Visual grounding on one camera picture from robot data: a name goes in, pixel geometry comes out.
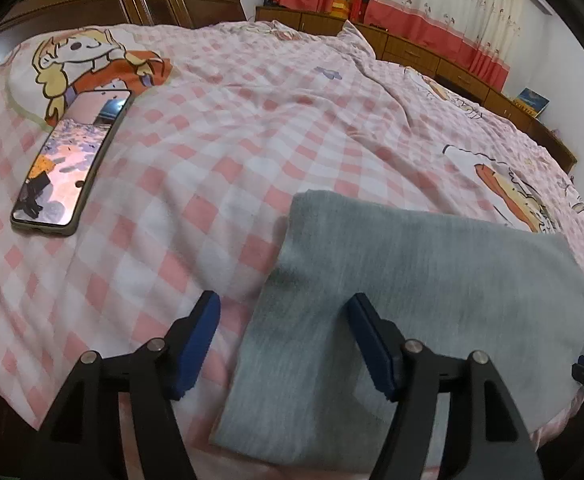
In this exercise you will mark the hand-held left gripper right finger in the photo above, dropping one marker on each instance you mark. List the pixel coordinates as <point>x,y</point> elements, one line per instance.
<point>369,347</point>

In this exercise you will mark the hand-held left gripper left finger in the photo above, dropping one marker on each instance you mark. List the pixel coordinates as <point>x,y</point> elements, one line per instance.
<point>198,345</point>

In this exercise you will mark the grey pants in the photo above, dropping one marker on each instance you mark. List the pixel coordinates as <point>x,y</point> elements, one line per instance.
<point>412,280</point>

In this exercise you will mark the pink checked printed blanket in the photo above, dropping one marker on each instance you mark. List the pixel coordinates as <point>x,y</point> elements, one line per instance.
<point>252,130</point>

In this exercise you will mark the smartphone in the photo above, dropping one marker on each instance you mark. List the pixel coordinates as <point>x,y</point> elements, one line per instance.
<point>67,160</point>

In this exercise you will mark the blue book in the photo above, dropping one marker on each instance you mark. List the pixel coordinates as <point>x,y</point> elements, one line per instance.
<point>531,101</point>

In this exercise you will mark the low wooden cabinet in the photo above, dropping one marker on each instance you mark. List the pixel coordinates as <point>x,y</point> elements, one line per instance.
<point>422,55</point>

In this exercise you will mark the white and red curtain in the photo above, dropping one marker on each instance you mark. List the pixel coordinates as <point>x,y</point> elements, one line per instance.
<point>452,5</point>

